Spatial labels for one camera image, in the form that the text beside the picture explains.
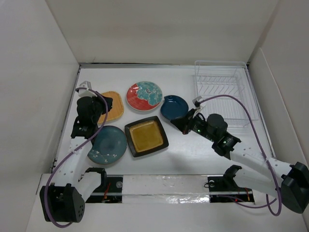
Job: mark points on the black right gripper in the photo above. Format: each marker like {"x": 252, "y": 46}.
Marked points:
{"x": 184, "y": 123}

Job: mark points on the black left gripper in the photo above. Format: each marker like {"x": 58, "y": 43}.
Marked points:
{"x": 101, "y": 100}

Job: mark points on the orange woven square plate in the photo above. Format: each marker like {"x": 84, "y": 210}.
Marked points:
{"x": 117, "y": 105}

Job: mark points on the dark blue leaf-shaped dish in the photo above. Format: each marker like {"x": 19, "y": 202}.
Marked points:
{"x": 174, "y": 107}

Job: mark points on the red and teal floral plate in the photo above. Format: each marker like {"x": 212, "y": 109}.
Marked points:
{"x": 144, "y": 96}

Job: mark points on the blue-grey blossom round plate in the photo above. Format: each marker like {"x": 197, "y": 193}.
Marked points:
{"x": 109, "y": 146}

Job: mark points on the black and amber square plate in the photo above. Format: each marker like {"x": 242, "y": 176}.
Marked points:
{"x": 146, "y": 136}

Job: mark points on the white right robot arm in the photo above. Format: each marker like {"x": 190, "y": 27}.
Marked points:
{"x": 267, "y": 175}

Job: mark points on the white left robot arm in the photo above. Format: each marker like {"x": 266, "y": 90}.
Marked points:
{"x": 64, "y": 195}

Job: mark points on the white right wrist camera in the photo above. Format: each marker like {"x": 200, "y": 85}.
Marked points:
{"x": 196, "y": 101}

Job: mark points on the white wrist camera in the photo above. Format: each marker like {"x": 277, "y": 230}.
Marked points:
{"x": 86, "y": 84}
{"x": 196, "y": 101}

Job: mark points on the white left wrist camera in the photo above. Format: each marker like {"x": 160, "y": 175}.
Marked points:
{"x": 86, "y": 84}

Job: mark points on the white wire dish rack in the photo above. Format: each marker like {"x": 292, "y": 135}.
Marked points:
{"x": 230, "y": 81}

